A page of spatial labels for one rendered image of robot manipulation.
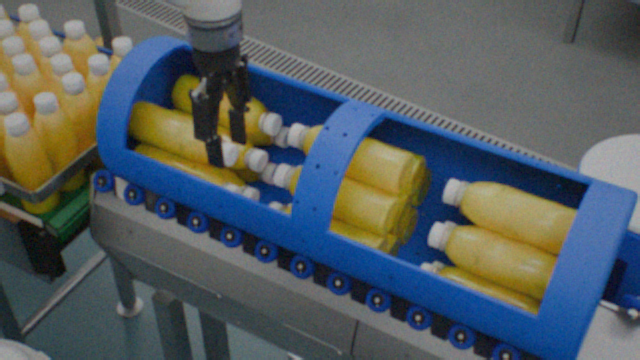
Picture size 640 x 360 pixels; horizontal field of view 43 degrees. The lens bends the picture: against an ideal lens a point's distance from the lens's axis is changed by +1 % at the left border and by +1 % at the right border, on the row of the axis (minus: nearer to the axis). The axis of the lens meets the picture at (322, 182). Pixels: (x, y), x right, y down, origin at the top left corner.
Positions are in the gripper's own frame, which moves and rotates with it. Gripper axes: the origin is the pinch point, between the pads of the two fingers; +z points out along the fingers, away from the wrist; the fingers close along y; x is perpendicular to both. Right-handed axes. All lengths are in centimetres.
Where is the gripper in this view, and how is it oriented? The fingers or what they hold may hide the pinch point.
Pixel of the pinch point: (226, 140)
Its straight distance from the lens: 138.6
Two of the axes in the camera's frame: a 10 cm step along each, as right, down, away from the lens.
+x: -8.7, -3.4, 3.6
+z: 0.0, 7.3, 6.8
